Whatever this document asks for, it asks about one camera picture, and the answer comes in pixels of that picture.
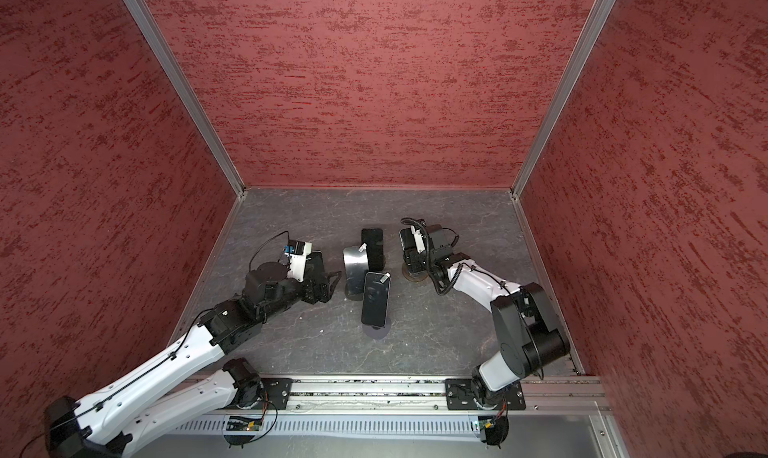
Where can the right aluminium corner post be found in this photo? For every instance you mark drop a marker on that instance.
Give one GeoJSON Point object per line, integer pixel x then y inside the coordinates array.
{"type": "Point", "coordinates": [587, 39]}

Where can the silver-backed phone on black stand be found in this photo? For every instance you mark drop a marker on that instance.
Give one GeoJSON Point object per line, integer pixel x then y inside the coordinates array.
{"type": "Point", "coordinates": [355, 263]}

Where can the wooden base grey phone stand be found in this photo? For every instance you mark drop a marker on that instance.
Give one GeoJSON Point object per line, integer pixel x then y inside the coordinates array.
{"type": "Point", "coordinates": [414, 277]}

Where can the light green phone with sticker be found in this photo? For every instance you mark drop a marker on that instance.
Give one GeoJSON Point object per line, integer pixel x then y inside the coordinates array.
{"type": "Point", "coordinates": [407, 241]}

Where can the aluminium corner post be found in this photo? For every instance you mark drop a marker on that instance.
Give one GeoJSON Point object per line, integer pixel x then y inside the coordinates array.
{"type": "Point", "coordinates": [587, 39]}
{"type": "Point", "coordinates": [152, 34]}

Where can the green-edged phone far left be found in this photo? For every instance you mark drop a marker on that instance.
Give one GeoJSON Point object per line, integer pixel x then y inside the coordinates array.
{"type": "Point", "coordinates": [314, 266]}

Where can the purple phone with sticker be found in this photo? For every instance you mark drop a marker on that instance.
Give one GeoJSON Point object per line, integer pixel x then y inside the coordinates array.
{"type": "Point", "coordinates": [375, 299]}

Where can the black phone on rear stand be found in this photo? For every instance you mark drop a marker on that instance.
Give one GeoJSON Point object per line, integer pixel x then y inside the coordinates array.
{"type": "Point", "coordinates": [373, 238]}

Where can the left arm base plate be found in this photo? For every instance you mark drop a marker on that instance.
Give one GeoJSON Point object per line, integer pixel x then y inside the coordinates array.
{"type": "Point", "coordinates": [273, 391]}

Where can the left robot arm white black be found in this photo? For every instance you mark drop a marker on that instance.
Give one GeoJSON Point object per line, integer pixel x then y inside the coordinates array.
{"type": "Point", "coordinates": [192, 376]}

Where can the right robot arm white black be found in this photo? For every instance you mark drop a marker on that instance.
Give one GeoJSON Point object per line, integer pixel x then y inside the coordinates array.
{"type": "Point", "coordinates": [529, 332]}

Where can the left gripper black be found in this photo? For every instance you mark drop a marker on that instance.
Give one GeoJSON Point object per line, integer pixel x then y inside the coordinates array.
{"type": "Point", "coordinates": [312, 296]}

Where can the left aluminium corner post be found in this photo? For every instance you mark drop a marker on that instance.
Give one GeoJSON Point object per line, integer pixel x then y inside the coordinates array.
{"type": "Point", "coordinates": [152, 34]}

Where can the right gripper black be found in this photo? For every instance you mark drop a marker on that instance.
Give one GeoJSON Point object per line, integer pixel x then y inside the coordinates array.
{"type": "Point", "coordinates": [411, 255]}

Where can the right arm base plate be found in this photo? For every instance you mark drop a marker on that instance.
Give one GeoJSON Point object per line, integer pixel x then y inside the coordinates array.
{"type": "Point", "coordinates": [471, 394]}

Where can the white slotted cable duct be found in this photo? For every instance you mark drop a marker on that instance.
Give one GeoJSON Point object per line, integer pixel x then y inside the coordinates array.
{"type": "Point", "coordinates": [439, 427]}

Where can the aluminium front rail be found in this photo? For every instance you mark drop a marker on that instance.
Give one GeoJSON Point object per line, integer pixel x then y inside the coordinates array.
{"type": "Point", "coordinates": [422, 395]}

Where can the purple phone stand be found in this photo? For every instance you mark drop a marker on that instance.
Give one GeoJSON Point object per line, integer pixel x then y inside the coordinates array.
{"type": "Point", "coordinates": [376, 332]}

